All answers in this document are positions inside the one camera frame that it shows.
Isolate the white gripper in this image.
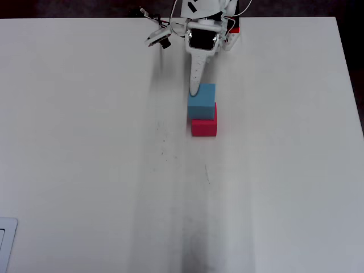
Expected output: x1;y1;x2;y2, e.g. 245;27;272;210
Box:
184;19;222;97

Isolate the blue foam cube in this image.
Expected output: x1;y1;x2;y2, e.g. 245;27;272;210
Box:
187;83;216;121

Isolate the red foam cube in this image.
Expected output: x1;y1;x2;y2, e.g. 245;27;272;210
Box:
191;102;218;138

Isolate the silver grey flat device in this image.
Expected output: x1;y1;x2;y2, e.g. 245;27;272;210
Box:
0;217;19;273

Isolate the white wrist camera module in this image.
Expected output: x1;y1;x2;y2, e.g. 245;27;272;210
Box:
143;27;173;50

